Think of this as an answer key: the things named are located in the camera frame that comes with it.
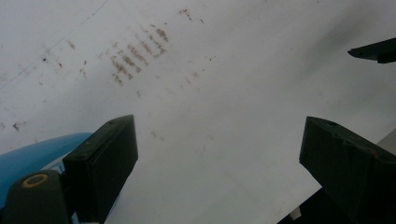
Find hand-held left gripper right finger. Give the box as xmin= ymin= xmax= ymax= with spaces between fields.
xmin=299 ymin=116 xmax=396 ymax=224

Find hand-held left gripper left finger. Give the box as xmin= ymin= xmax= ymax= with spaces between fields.
xmin=62 ymin=115 xmax=139 ymax=224

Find white table mat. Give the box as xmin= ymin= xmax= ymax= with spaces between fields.
xmin=0 ymin=0 xmax=396 ymax=224

